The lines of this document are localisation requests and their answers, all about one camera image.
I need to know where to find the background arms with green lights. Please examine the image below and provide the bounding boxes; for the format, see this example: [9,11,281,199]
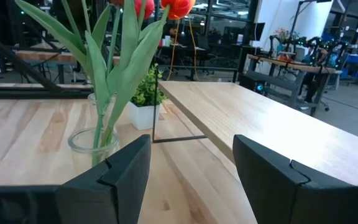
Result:
[267,34,351,68]

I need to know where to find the green plant in white pot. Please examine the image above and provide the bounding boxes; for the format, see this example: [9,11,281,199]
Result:
[127,63,168,131]

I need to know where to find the black metal table frame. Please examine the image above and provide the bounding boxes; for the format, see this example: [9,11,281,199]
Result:
[0,23,94,100]

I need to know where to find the clear glass vase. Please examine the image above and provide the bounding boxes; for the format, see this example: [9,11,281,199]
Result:
[87,92,118,110]
[67,126,120,169]

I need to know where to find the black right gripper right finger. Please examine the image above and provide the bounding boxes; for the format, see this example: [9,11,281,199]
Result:
[232,134,358,224]

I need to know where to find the yellow and red artificial tulip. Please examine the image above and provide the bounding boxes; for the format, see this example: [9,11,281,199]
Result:
[99,0,196,149]

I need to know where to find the background wooden workbench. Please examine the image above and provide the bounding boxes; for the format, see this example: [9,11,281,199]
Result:
[246,53,338,116]
[14,49,121,85]

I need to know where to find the wooden shelf with black legs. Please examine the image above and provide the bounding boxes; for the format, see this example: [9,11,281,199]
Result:
[152,68,358,187]

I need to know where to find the bright red artificial tulip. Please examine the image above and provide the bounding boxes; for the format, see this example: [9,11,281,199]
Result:
[134,0,155,30]

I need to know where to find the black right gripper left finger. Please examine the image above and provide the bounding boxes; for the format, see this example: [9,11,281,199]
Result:
[56,134,152,224]

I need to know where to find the black computer with blue light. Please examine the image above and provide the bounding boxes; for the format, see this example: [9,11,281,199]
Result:
[239,73,269,94]

